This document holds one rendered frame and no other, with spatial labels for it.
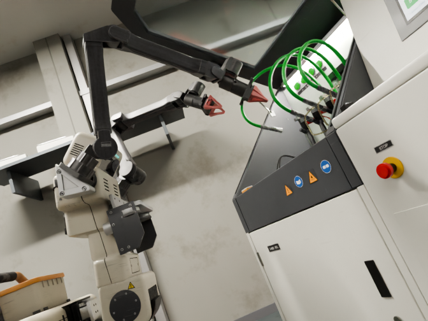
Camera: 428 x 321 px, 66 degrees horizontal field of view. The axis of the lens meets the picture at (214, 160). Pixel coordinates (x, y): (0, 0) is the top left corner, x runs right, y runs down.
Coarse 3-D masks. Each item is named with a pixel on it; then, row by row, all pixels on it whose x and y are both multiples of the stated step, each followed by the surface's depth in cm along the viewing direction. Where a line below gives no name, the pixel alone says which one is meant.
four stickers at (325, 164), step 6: (318, 162) 96; (324, 162) 94; (312, 168) 99; (324, 168) 95; (330, 168) 93; (306, 174) 102; (312, 174) 99; (324, 174) 95; (294, 180) 107; (300, 180) 105; (312, 180) 100; (282, 186) 114; (288, 186) 111; (300, 186) 106; (288, 192) 112
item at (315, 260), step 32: (352, 192) 88; (288, 224) 116; (320, 224) 102; (352, 224) 91; (288, 256) 121; (320, 256) 105; (352, 256) 94; (384, 256) 84; (288, 288) 126; (320, 288) 109; (352, 288) 97; (384, 288) 86; (288, 320) 132; (320, 320) 113; (352, 320) 100; (384, 320) 89; (416, 320) 81
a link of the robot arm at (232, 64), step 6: (228, 60) 129; (234, 60) 130; (216, 66) 125; (222, 66) 131; (228, 66) 129; (234, 66) 129; (240, 66) 131; (216, 72) 125; (222, 72) 126; (234, 72) 129
